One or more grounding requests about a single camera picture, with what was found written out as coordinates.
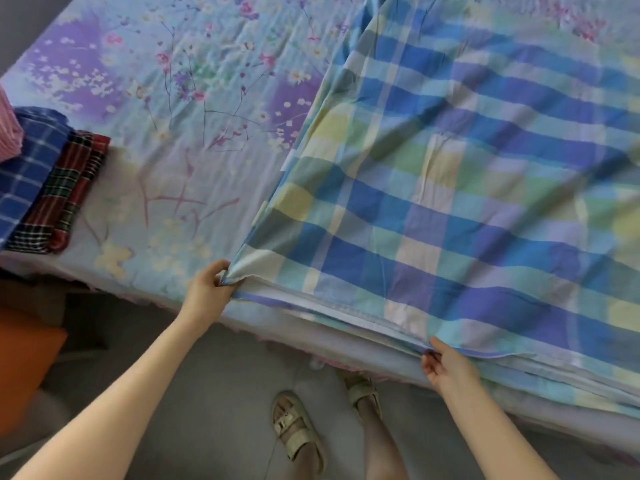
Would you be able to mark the person's left leg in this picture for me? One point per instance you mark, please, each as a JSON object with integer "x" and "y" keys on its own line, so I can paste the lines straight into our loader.
{"x": 310, "y": 467}

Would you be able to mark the blue floral patterned sheet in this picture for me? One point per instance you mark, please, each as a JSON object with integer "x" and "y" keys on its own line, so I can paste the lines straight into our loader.
{"x": 170, "y": 105}

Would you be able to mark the person's left hand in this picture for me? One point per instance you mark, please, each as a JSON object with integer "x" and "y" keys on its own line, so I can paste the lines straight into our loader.
{"x": 205, "y": 295}

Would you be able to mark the person's right hand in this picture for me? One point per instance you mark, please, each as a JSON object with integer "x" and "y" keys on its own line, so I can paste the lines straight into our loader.
{"x": 450, "y": 370}

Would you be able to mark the red green plaid cloth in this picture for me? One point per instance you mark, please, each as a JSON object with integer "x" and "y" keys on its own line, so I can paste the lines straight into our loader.
{"x": 65, "y": 195}

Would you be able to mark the person's leg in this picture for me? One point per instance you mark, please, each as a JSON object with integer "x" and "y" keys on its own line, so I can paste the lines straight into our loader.
{"x": 385, "y": 445}
{"x": 310, "y": 467}

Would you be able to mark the olive sandal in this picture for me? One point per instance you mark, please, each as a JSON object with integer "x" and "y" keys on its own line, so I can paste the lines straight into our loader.
{"x": 298, "y": 430}
{"x": 362, "y": 390}

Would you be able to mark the blue checked cloth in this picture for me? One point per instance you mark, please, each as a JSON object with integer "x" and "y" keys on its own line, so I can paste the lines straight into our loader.
{"x": 25, "y": 170}

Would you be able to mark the orange plastic storage bin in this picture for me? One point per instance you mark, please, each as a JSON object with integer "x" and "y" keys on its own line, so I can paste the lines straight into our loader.
{"x": 25, "y": 365}

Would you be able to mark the person's right forearm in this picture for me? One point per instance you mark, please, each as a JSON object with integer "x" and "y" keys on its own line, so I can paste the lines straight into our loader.
{"x": 495, "y": 440}

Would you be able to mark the red white plaid cloth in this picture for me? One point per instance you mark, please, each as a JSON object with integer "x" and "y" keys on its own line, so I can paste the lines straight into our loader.
{"x": 8, "y": 125}

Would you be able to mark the person's right leg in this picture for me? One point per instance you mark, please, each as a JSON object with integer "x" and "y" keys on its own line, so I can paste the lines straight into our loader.
{"x": 385, "y": 445}

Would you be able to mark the person's left forearm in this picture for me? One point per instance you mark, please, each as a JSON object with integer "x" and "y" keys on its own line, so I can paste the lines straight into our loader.
{"x": 110, "y": 410}

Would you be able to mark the white bed sheet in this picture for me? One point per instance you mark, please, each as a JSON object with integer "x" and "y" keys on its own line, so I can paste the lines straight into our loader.
{"x": 470, "y": 195}

